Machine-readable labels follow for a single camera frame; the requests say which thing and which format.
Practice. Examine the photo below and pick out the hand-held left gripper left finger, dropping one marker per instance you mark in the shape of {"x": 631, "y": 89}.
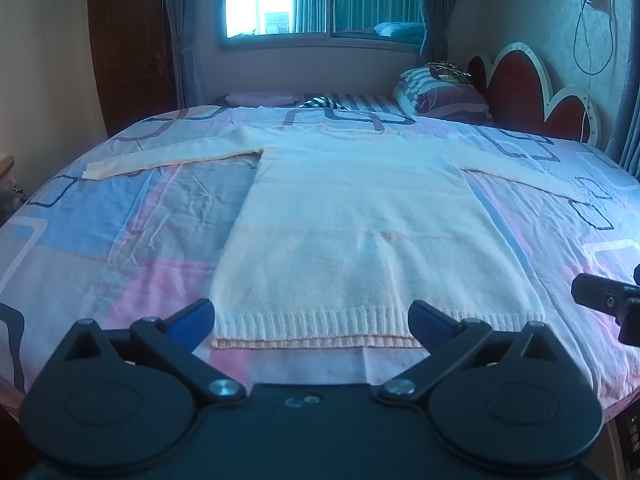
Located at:
{"x": 192, "y": 317}

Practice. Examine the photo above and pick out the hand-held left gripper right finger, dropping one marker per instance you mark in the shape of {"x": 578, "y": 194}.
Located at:
{"x": 430, "y": 320}

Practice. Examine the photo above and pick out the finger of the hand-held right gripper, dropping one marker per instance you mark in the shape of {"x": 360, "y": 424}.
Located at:
{"x": 600, "y": 295}

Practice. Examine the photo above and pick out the cream knit sweater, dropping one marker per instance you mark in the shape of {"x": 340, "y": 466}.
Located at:
{"x": 360, "y": 230}

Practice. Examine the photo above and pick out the pink blue patterned bed sheet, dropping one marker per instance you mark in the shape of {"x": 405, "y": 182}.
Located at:
{"x": 140, "y": 220}

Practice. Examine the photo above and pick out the dark panel box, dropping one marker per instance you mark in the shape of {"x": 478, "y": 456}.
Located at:
{"x": 631, "y": 435}

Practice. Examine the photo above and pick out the striped pillow stack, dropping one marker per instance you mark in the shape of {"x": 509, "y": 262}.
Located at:
{"x": 445, "y": 97}

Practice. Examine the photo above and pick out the striped mattress sheet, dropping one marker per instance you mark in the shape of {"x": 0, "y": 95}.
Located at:
{"x": 370, "y": 100}

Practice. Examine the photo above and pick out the pink pillow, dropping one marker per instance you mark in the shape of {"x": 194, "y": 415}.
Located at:
{"x": 260, "y": 98}

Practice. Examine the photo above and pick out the red white scalloped headboard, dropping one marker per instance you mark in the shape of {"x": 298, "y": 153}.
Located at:
{"x": 520, "y": 80}

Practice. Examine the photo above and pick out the wooden furniture edge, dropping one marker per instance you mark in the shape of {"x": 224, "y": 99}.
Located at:
{"x": 6, "y": 166}

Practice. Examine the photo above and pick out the black white striped cloth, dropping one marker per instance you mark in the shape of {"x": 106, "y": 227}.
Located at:
{"x": 322, "y": 102}

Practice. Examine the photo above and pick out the gold patterned cloth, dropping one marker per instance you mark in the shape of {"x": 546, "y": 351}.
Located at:
{"x": 450, "y": 72}

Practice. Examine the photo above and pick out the brown wooden door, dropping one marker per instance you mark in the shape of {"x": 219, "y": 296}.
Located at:
{"x": 127, "y": 45}

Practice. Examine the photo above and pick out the teal curtain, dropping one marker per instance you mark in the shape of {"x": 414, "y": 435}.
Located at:
{"x": 180, "y": 30}
{"x": 440, "y": 5}

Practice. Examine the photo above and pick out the window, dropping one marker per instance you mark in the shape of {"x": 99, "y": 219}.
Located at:
{"x": 320, "y": 5}

